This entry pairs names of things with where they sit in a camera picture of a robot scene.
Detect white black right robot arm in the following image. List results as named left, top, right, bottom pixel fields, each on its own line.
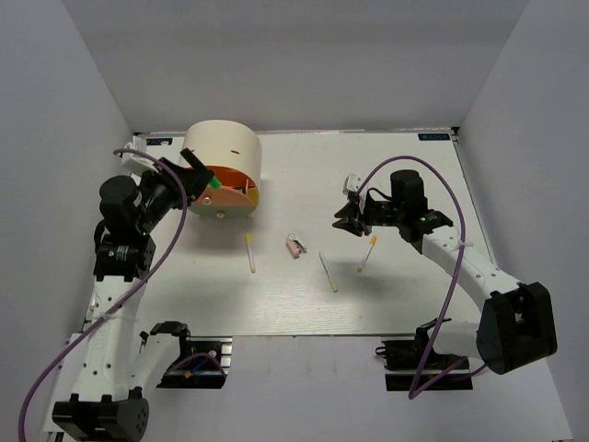
left=333, top=169, right=558, bottom=374

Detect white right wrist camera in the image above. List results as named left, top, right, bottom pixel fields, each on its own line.
left=342, top=173, right=363, bottom=195

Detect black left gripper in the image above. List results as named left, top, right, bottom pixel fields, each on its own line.
left=136, top=157, right=215, bottom=233

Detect white pen pale yellow ends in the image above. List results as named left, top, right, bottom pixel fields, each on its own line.
left=318, top=251, right=338, bottom=293

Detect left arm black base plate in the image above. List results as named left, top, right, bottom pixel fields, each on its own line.
left=157, top=336, right=233, bottom=390

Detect blue logo sticker right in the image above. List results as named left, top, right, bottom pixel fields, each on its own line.
left=418, top=133, right=451, bottom=142

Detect white pen bright yellow cap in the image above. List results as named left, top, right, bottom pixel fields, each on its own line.
left=245, top=233, right=257, bottom=273

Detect white pen orange-yellow cap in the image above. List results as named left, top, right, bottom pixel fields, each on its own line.
left=357, top=236, right=377, bottom=273

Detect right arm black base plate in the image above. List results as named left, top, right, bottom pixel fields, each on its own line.
left=375, top=335, right=473, bottom=392

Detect orange organizer drawer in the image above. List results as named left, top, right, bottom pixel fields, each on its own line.
left=190, top=166, right=260, bottom=218

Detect blue logo sticker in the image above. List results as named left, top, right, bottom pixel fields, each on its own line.
left=418, top=133, right=451, bottom=142
left=146, top=137, right=173, bottom=146

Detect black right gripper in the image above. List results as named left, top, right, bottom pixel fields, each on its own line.
left=333, top=192, right=406, bottom=237

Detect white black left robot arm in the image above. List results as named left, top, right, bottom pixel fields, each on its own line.
left=52, top=148, right=216, bottom=441

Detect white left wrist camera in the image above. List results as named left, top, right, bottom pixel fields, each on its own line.
left=121, top=137, right=156, bottom=177

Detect blue logo sticker left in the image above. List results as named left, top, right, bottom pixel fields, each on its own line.
left=146, top=137, right=173, bottom=146

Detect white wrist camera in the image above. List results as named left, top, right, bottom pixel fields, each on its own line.
left=121, top=137, right=156, bottom=177
left=342, top=173, right=363, bottom=195

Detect cream round drawer organizer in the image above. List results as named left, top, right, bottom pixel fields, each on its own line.
left=182, top=120, right=262, bottom=191

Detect pink white mini stapler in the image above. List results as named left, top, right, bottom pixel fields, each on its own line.
left=285, top=233, right=307, bottom=259

